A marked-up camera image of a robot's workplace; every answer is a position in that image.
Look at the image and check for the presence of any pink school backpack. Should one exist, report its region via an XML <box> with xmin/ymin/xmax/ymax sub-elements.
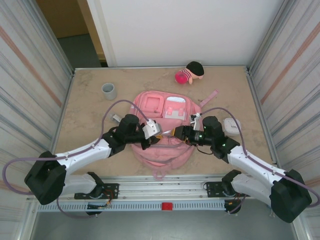
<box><xmin>130</xmin><ymin>89</ymin><xmax>220</xmax><ymax>181</ymax></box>

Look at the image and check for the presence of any grey plastic cup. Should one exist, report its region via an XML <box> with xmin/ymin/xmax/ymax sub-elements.
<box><xmin>101</xmin><ymin>82</ymin><xmax>118</xmax><ymax>101</ymax></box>

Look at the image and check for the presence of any plush doll pink striped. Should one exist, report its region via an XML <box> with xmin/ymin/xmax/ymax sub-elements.
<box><xmin>174</xmin><ymin>61</ymin><xmax>205</xmax><ymax>86</ymax></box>

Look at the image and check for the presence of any striped translucent side panel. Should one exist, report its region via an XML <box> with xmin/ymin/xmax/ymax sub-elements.
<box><xmin>246</xmin><ymin>0</ymin><xmax>320</xmax><ymax>240</ymax></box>
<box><xmin>0</xmin><ymin>0</ymin><xmax>76</xmax><ymax>226</ymax></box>

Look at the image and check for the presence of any brown wooden door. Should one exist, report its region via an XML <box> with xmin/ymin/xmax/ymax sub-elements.
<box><xmin>36</xmin><ymin>0</ymin><xmax>107</xmax><ymax>62</ymax></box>

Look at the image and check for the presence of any aluminium rail frame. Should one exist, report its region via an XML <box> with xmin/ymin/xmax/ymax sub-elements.
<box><xmin>24</xmin><ymin>174</ymin><xmax>300</xmax><ymax>201</ymax></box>

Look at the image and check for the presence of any grey slotted cable duct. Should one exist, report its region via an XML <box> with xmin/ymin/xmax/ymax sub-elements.
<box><xmin>37</xmin><ymin>201</ymin><xmax>230</xmax><ymax>213</ymax></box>

